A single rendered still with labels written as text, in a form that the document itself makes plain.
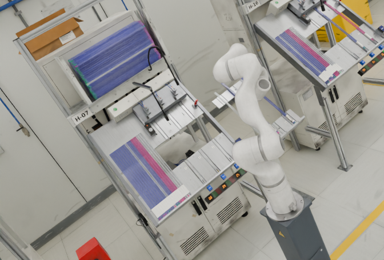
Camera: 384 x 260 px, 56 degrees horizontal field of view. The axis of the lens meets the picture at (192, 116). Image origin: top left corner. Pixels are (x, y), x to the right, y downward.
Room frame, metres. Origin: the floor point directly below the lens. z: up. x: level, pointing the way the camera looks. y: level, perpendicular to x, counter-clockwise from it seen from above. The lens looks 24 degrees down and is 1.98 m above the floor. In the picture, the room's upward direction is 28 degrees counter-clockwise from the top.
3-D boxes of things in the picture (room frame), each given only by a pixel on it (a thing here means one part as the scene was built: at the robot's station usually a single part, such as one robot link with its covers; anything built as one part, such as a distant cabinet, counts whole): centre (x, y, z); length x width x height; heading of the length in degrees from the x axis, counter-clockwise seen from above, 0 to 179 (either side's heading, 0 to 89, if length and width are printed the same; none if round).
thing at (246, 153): (1.37, -0.17, 1.00); 0.19 x 0.12 x 0.24; 67
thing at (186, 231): (2.39, 0.35, 0.31); 0.70 x 0.65 x 0.62; 110
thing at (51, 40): (2.54, 0.46, 1.82); 0.68 x 0.30 x 0.20; 110
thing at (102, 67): (2.29, 0.26, 1.52); 0.51 x 0.13 x 0.27; 110
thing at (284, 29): (2.71, -1.09, 0.65); 1.01 x 0.73 x 1.29; 20
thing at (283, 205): (1.36, -0.20, 0.79); 0.19 x 0.19 x 0.18
